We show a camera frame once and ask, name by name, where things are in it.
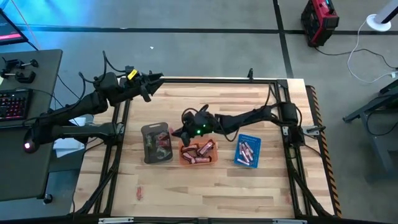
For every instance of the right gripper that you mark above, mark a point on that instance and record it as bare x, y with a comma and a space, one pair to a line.
202, 123

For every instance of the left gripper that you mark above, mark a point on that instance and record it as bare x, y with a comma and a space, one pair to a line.
136, 84

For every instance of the red candy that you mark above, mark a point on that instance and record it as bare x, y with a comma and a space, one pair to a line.
164, 143
161, 136

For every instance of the Snickers bar brown wrapper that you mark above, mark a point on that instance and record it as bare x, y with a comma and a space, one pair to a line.
191, 148
188, 158
202, 160
206, 148

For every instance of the green candy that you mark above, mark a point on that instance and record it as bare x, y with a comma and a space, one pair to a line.
150, 140
163, 153

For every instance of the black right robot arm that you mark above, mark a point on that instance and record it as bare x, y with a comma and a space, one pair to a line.
245, 119

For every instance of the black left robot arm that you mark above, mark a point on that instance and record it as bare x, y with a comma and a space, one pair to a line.
77, 107

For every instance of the yellow tag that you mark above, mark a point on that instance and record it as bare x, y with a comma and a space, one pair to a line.
132, 74

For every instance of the black plastic bin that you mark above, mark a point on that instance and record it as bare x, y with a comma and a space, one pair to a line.
145, 130

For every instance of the orange plastic bin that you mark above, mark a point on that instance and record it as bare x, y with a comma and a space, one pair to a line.
215, 157

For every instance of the blue plastic bin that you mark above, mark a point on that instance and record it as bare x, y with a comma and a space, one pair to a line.
256, 155

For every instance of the black desk top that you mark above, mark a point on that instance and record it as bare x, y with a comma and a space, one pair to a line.
18, 174
46, 77

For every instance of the white printed paper box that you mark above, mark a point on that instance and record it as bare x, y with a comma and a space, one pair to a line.
66, 146

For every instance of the black screw clamp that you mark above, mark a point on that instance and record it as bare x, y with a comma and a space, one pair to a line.
14, 63
25, 77

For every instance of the black computer mouse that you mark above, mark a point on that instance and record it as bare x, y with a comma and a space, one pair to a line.
29, 148

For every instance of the black backlit keyboard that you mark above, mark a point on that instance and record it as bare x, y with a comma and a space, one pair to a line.
14, 105

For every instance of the black desk knob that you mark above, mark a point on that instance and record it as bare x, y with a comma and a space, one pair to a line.
48, 198

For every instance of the yellow-black hazard tape strip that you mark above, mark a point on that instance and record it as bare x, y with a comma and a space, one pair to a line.
329, 174

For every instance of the computer monitor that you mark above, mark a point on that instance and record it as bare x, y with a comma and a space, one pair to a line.
9, 31

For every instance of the red power unit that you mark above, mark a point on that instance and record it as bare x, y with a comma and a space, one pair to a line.
320, 21

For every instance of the dark grey metal stand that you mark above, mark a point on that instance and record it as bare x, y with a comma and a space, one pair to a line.
385, 149

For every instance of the white round fan base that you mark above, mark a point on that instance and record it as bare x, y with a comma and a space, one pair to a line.
371, 25

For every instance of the white plug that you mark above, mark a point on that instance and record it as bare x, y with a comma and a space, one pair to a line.
393, 74

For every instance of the black fan pole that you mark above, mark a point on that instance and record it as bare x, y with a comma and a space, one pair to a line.
387, 12

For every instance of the black frame clip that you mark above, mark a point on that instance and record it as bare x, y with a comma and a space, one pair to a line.
250, 74

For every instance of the silver metal bracket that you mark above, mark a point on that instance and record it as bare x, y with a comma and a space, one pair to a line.
115, 220
289, 221

